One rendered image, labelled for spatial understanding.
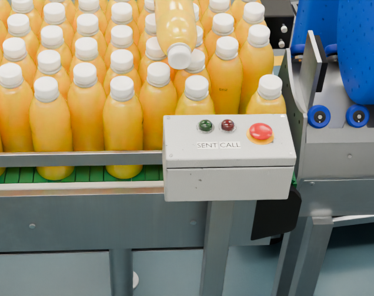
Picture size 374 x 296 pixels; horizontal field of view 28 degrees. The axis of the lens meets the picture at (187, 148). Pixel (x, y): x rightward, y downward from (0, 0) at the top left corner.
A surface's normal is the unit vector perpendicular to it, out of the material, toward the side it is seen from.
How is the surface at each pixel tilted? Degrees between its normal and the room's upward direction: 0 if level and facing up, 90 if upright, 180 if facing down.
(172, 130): 0
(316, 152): 71
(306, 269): 90
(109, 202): 90
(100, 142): 90
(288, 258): 90
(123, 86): 0
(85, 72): 0
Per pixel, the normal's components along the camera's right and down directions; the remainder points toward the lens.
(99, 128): 0.69, 0.53
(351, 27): -1.00, 0.02
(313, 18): -0.80, 0.40
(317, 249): 0.07, 0.71
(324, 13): -0.66, 0.51
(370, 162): 0.07, 0.43
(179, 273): 0.04, -0.70
